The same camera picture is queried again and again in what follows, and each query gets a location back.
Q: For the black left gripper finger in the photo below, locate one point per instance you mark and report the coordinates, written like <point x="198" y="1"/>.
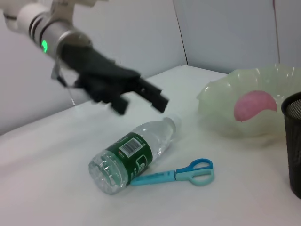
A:
<point x="155" y="97"/>
<point x="120" y="104"/>

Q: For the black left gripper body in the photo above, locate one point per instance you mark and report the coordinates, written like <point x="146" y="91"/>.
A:
<point x="98" y="73"/>

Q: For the clear bottle with green label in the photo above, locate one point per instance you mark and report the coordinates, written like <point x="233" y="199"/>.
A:
<point x="131" y="150"/>

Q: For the pink peach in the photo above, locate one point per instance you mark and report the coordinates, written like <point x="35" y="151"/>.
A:
<point x="251" y="106"/>

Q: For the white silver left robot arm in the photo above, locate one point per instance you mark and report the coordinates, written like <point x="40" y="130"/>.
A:
<point x="35" y="23"/>

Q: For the pale green glass fruit plate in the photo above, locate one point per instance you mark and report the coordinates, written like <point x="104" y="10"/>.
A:
<point x="216" y="110"/>

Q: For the blue plastic scissors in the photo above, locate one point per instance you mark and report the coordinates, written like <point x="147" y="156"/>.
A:
<point x="164" y="176"/>

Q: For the black mesh pen holder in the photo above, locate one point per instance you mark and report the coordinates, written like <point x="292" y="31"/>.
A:
<point x="294" y="146"/>

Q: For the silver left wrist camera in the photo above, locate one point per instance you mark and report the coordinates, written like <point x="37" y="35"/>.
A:
<point x="63" y="9"/>

